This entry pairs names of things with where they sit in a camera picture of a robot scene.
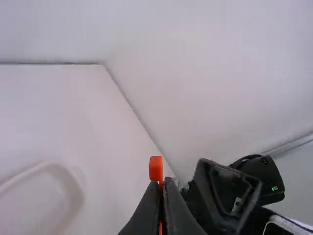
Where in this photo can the white dish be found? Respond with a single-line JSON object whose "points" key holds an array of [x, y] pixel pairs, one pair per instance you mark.
{"points": [[73, 181]]}

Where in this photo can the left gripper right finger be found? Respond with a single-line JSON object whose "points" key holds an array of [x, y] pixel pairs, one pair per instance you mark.
{"points": [[174, 210]]}

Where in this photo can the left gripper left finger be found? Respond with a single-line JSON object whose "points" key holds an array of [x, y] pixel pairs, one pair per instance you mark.
{"points": [[146, 210]]}

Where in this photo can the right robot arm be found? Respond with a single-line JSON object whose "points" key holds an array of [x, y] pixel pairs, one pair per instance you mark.
{"points": [[269, 176]]}

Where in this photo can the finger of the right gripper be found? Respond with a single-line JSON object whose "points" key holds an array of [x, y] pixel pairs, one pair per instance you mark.
{"points": [[205, 175]]}

